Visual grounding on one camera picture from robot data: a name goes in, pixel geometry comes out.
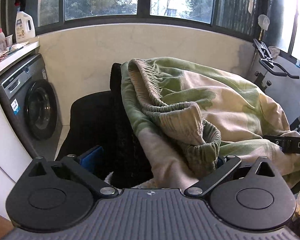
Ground green floral pink shorts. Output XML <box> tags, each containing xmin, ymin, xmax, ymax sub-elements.
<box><xmin>121</xmin><ymin>57</ymin><xmax>300</xmax><ymax>190</ymax></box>

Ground grey washing machine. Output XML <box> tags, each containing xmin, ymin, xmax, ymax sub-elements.
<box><xmin>0</xmin><ymin>54</ymin><xmax>62</xmax><ymax>161</ymax></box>

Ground white detergent bottle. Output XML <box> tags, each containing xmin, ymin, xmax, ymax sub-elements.
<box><xmin>15</xmin><ymin>11</ymin><xmax>36</xmax><ymax>43</ymax></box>

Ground black exercise bike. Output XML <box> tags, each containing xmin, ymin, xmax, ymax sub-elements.
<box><xmin>253</xmin><ymin>39</ymin><xmax>300</xmax><ymax>132</ymax></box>

